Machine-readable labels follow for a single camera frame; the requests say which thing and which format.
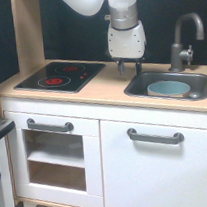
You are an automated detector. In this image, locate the grey oven door handle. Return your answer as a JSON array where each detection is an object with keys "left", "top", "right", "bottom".
[{"left": 26, "top": 119, "right": 74, "bottom": 133}]

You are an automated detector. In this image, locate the black toy stovetop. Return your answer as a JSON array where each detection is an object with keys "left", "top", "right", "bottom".
[{"left": 15, "top": 62, "right": 105, "bottom": 93}]

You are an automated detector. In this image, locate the white cabinet door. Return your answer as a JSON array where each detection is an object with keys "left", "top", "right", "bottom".
[{"left": 100, "top": 121, "right": 207, "bottom": 207}]

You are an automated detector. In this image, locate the grey faucet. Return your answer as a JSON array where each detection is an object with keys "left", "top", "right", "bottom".
[{"left": 164, "top": 11, "right": 207, "bottom": 74}]

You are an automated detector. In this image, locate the teal pot with wooden band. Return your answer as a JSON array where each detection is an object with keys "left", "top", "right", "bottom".
[{"left": 147, "top": 81, "right": 191, "bottom": 98}]

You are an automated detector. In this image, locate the white oven door with window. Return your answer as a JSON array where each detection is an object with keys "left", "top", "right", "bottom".
[{"left": 5, "top": 111, "right": 104, "bottom": 207}]

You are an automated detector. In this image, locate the wooden toy kitchen frame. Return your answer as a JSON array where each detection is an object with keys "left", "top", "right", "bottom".
[{"left": 0, "top": 0, "right": 207, "bottom": 207}]

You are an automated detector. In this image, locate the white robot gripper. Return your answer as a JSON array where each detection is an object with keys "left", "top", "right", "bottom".
[{"left": 108, "top": 21, "right": 146, "bottom": 75}]

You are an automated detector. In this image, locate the grey cabinet door handle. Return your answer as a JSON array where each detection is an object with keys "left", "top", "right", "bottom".
[{"left": 126, "top": 128, "right": 184, "bottom": 145}]

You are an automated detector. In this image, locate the grey sink basin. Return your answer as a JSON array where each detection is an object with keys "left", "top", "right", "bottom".
[{"left": 125, "top": 72, "right": 207, "bottom": 100}]

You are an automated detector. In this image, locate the grey object at left edge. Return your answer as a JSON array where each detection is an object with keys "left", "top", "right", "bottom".
[{"left": 0, "top": 119, "right": 15, "bottom": 140}]

